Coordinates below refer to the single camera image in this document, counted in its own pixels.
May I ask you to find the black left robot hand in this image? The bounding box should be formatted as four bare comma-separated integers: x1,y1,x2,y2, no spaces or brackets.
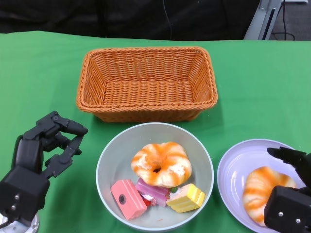
15,111,88,179

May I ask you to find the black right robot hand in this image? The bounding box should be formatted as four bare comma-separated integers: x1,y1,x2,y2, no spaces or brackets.
266,146,311,187

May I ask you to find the orange striped ring bread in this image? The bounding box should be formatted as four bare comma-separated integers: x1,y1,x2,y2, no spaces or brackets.
130,141,192,188
242,166,297,227

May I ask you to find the grey round bowl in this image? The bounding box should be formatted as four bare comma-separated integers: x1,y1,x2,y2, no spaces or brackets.
95,122,215,231

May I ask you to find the lavender round plate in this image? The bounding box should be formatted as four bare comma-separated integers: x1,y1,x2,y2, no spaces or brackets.
216,138,311,233

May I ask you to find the yellow layered cake slice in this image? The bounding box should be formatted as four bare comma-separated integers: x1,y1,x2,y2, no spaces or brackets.
166,183,206,214

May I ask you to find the salmon cake with hole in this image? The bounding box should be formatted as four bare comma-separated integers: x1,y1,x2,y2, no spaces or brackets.
110,179,148,221

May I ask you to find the orange wicker basket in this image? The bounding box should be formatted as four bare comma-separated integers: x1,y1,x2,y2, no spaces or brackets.
76,46,219,123

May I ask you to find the pink layered cake slice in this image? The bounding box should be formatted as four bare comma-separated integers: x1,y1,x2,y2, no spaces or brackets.
135,178,171,207

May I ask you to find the green tablecloth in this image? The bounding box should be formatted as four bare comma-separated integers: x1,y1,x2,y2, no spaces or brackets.
0,30,311,233

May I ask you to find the small red white piece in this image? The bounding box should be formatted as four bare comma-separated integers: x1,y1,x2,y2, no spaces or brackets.
138,192,156,207

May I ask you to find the black backdrop cloth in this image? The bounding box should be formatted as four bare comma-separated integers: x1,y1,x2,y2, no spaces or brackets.
0,0,259,41

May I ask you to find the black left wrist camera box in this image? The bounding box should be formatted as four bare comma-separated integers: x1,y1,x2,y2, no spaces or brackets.
0,166,51,221

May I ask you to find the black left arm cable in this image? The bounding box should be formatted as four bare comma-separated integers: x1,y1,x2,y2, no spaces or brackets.
0,215,17,226

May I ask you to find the silver aluminium post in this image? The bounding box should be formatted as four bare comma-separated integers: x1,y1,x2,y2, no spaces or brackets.
244,0,311,41

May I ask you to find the black cable on floor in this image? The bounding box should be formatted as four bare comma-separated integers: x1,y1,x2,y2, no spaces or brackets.
270,0,296,41

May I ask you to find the hanging black cable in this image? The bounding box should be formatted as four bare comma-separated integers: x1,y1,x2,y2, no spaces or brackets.
162,0,173,41

